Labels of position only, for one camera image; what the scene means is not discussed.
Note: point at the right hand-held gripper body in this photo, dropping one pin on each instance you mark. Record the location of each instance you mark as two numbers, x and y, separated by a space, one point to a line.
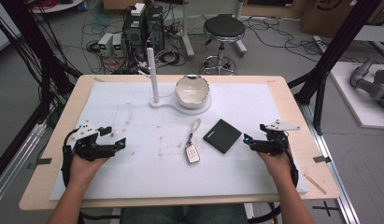
273 144

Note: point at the cardboard box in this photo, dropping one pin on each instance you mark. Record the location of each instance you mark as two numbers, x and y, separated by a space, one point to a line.
333 15

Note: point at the black round stool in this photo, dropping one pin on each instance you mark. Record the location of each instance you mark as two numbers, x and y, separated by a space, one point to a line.
224 28

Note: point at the white stand with pole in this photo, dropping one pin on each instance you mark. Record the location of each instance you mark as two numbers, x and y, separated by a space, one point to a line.
153 77

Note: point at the person's right hand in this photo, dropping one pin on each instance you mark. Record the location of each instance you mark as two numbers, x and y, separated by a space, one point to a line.
280 168

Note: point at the brown tape piece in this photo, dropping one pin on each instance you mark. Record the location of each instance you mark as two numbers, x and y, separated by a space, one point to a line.
98 79

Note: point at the black tape strip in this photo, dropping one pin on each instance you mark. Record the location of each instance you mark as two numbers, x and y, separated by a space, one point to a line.
43 161
322 159

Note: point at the aluminium rail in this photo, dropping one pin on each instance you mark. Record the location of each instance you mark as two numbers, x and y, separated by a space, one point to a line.
15 165
333 174

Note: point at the white eggshell-shaped bowl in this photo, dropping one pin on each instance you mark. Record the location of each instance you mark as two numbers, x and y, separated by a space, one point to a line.
192 91

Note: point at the black tape cross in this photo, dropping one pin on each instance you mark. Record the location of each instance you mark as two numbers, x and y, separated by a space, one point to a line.
326 208

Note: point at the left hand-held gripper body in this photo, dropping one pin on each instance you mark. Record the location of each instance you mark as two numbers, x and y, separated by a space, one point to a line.
87 149

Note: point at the person's legs in jeans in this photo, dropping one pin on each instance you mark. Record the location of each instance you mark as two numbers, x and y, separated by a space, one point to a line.
183 215

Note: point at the black computer tower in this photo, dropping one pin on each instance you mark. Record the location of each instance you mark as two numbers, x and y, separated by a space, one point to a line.
134 37
154 29

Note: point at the black square wallet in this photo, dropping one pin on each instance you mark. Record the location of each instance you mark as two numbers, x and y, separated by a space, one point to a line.
222 136

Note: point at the white power supply box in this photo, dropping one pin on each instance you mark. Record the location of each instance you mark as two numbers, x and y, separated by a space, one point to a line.
117 43
105 43

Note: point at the white foam mat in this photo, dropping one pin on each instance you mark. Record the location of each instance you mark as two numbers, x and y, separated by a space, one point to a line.
149 174

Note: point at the white platform board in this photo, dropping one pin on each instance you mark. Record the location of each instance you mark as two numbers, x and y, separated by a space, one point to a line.
351 102

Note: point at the thin wooden stick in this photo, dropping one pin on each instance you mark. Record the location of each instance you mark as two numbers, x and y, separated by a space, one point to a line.
315 184

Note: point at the white table leg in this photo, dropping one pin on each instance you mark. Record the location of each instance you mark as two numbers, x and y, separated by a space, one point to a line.
187 34

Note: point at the white box on computer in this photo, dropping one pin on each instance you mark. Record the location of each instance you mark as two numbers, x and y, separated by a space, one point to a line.
137 9

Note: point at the person's left hand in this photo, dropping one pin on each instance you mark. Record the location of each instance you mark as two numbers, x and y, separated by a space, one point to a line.
82 171

